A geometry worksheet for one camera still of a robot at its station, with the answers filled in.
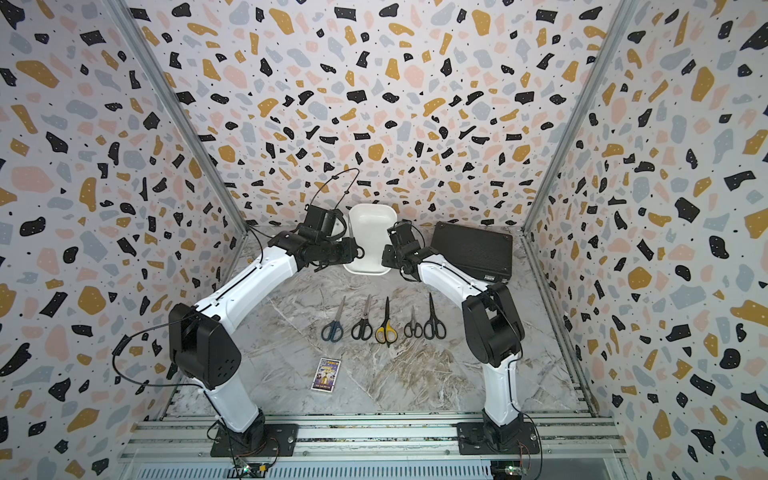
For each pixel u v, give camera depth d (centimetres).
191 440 75
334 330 94
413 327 95
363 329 94
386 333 92
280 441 73
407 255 73
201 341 45
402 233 74
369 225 102
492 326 52
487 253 110
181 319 46
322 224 67
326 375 83
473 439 73
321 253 70
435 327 95
